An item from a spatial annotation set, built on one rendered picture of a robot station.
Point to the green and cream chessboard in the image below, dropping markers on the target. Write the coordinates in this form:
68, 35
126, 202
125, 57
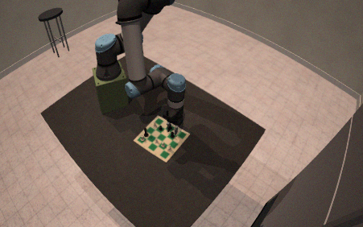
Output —
162, 136

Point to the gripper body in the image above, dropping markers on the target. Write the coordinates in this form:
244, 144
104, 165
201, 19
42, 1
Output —
173, 112

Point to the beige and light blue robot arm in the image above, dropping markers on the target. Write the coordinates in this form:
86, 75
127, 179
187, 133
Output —
108, 48

